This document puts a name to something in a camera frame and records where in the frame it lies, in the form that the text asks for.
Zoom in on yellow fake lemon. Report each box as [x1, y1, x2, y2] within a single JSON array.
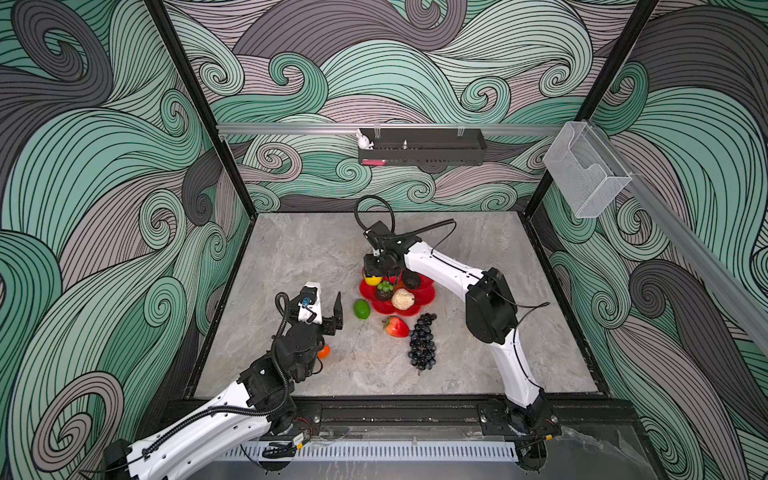
[[364, 276, 383, 287]]

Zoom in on green fake lime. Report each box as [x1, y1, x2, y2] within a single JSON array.
[[353, 299, 371, 320]]

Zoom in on cream fake pear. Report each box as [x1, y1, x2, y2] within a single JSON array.
[[391, 288, 416, 311]]

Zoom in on red fake strawberry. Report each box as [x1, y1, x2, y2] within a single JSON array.
[[383, 316, 410, 338]]

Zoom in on dark purple fake grapes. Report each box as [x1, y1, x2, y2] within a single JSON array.
[[408, 313, 437, 371]]

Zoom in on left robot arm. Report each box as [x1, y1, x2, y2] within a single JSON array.
[[96, 283, 343, 479]]

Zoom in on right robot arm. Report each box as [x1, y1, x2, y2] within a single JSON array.
[[357, 219, 558, 435]]

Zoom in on white rabbit figurine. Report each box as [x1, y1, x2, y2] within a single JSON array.
[[355, 129, 374, 150]]

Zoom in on black wall shelf tray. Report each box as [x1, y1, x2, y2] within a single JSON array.
[[358, 129, 488, 168]]

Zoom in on white slotted cable duct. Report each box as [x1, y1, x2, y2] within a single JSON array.
[[219, 441, 518, 463]]

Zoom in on aluminium wall rail back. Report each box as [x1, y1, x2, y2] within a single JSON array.
[[216, 122, 563, 136]]

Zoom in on aluminium wall rail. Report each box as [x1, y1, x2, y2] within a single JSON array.
[[216, 122, 563, 136], [590, 125, 768, 343]]

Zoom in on clear acrylic wall box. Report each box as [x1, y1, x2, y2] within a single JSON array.
[[543, 121, 631, 219]]

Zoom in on aluminium wall rail right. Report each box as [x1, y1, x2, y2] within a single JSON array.
[[590, 125, 768, 343]]

